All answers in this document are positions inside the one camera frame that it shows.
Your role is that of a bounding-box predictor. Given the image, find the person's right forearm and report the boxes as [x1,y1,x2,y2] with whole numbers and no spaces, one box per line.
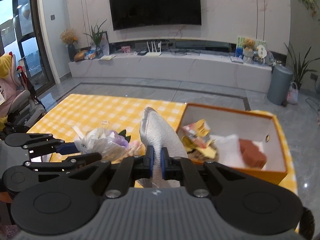
[297,206,316,240]

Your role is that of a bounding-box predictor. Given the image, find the hanging vine plant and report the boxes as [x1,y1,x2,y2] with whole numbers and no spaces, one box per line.
[295,0,320,18]

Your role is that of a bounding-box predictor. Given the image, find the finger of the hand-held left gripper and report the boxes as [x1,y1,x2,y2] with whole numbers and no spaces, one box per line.
[23,152,111,172]
[4,132,83,156]

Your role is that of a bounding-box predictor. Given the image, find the person's left forearm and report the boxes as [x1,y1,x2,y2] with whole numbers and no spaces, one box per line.
[0,223,25,240]

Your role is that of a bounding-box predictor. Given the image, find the green leafy plant in vase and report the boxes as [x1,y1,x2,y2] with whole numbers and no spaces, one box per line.
[83,19,108,57]

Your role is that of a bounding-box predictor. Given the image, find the grey child chair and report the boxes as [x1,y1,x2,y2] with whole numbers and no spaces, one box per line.
[0,65,47,132]

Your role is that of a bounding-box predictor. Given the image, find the white marble media console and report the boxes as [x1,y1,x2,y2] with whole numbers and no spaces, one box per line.
[68,52,273,93]

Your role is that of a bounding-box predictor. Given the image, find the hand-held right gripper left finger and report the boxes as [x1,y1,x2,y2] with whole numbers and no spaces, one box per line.
[34,145,154,198]

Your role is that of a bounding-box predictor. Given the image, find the woven basket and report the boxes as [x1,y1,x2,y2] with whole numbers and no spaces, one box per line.
[286,81,300,105]

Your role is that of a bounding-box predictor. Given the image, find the black wall television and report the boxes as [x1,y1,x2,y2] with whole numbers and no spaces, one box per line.
[108,0,202,31]

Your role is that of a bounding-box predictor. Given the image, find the white soft cloth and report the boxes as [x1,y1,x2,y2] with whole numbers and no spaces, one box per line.
[214,134,242,167]

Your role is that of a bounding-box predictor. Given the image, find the black floor cable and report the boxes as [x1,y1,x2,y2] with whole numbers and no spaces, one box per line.
[304,97,320,121]

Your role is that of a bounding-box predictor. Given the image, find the yellow checked mat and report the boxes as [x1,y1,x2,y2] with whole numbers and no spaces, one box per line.
[26,94,300,233]

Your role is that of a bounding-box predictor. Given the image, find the pink cloth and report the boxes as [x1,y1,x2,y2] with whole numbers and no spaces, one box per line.
[0,76,17,107]

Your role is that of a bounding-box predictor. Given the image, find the blue snack bag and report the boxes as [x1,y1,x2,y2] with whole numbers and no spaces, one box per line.
[84,48,97,60]

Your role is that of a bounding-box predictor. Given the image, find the orange cardboard box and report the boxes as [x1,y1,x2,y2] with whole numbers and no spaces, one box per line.
[175,102,291,186]

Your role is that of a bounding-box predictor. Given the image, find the yellow zigzag-edged cloth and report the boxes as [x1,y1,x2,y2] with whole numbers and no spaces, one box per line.
[182,136,218,160]

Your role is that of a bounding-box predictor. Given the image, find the clear plastic bag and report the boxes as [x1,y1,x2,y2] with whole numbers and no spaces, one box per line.
[72,126,147,161]

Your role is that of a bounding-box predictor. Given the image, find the glass sliding door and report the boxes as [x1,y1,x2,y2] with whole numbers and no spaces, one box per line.
[0,0,56,94]

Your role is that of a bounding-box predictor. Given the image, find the long-leaf potted plant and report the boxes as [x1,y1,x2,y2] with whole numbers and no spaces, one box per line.
[284,42,320,96]

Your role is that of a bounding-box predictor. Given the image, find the yellow plush toy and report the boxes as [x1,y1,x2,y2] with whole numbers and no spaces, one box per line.
[0,52,13,78]

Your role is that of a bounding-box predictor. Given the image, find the brown bread loaf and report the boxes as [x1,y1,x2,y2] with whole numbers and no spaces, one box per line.
[74,50,88,62]

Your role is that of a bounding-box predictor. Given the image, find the grey trash bin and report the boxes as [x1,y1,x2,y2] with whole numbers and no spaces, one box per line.
[266,65,294,106]

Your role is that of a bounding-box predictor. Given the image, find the small snack packet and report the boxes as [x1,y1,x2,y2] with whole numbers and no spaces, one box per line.
[181,124,201,141]

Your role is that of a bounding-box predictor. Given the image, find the white silver sheet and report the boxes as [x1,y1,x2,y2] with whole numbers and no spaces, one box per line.
[139,107,188,188]

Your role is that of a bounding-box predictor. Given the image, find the yellow snack packet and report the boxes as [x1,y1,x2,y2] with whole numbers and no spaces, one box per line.
[192,119,212,137]

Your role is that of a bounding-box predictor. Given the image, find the dried yellow flowers in vase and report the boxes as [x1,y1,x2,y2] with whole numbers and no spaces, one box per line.
[59,28,78,62]

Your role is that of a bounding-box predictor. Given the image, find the brown teddy bear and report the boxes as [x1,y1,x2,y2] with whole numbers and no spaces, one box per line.
[242,38,256,63]

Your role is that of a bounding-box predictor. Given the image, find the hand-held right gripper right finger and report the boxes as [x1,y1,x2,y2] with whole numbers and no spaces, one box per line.
[161,147,278,198]

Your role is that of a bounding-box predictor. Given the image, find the white wifi router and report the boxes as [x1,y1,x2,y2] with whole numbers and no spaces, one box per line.
[145,40,162,57]

